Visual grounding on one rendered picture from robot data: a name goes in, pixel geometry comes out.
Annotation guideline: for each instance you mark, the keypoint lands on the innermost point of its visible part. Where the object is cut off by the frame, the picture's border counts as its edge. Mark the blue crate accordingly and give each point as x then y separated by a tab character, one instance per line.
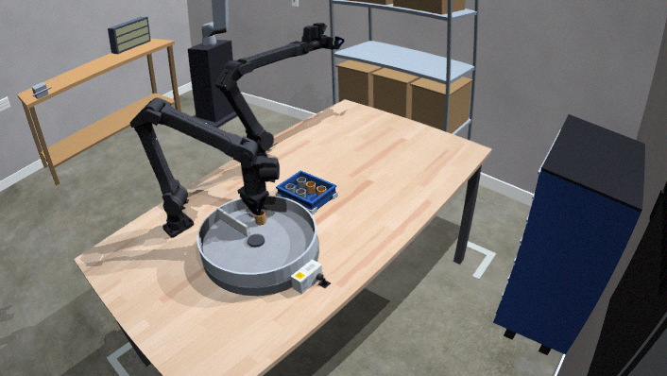
311	201

